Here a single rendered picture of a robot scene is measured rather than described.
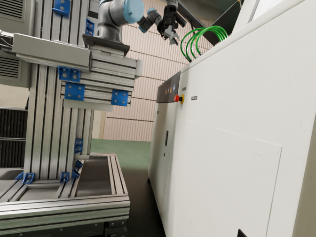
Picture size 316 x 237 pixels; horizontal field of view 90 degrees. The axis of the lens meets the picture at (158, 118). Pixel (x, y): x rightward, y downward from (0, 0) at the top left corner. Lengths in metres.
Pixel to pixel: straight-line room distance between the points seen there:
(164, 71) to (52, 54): 2.89
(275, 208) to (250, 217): 0.07
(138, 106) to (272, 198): 3.07
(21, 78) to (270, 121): 1.08
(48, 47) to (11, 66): 0.36
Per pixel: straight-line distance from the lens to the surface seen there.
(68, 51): 0.80
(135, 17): 0.90
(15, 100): 3.51
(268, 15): 0.46
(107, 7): 0.99
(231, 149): 0.45
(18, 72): 1.11
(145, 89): 3.34
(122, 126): 3.28
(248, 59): 0.46
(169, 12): 1.30
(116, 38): 0.98
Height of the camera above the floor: 0.74
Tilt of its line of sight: 4 degrees down
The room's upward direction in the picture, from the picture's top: 7 degrees clockwise
